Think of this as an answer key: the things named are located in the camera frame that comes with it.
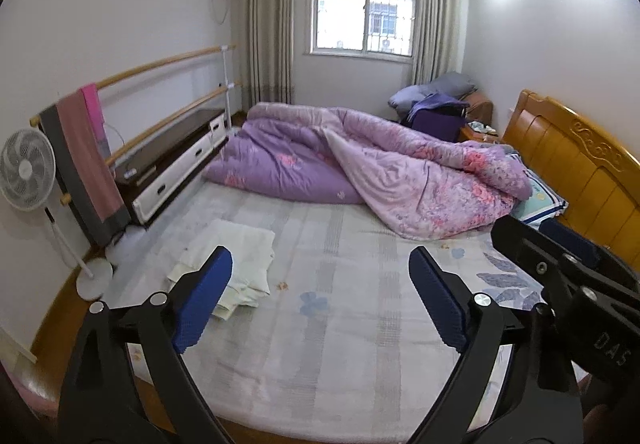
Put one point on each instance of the light blue pillow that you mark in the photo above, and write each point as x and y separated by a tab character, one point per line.
407	97

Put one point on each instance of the purple bag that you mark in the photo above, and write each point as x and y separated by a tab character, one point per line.
435	122

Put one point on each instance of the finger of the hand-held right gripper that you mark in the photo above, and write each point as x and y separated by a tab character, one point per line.
530	249
572	238

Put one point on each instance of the dark and white cabinet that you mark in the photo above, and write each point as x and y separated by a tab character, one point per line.
170	174

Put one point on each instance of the wooden nightstand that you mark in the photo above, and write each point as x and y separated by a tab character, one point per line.
470	135

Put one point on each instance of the purple floral quilt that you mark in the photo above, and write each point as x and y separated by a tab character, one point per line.
400	174

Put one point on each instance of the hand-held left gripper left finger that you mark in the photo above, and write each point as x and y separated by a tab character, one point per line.
202	299

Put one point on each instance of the pale small clutter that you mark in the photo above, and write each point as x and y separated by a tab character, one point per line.
482	128

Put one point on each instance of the grey and pink towel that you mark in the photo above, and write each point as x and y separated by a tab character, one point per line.
90	164

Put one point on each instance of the grey pillow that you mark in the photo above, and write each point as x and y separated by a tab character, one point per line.
452	83

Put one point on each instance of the grey striped curtain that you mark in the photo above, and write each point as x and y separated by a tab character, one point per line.
435	24
267	34

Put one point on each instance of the white button-up jacket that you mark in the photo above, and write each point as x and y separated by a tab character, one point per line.
235	254

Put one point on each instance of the barred window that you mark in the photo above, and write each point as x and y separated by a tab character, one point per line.
340	4

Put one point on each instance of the wooden headboard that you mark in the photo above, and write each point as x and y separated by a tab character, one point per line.
575	164

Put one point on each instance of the striped pillow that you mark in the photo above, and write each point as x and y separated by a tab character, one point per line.
542	199

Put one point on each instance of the bed with patterned sheet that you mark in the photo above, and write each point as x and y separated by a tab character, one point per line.
350	274

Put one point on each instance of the white rail post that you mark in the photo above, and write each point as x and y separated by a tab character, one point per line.
228	74

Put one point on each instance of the white standing fan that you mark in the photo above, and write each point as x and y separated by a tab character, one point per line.
25	169

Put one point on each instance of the wooden wall rail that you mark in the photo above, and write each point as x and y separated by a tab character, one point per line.
170	121
160	65

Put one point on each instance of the brown armchair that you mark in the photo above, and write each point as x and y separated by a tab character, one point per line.
480	107

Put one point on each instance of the bright pink cloth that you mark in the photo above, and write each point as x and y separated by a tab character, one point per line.
94	109

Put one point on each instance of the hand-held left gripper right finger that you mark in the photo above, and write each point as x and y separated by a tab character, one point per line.
437	299

